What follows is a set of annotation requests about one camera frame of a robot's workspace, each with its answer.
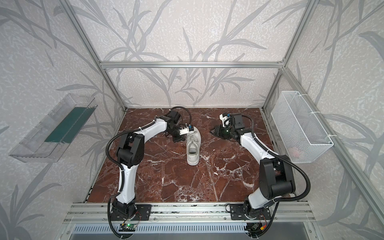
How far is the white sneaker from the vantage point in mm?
860

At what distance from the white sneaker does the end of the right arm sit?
5.6 inches

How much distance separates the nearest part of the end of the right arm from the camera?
66 centimetres
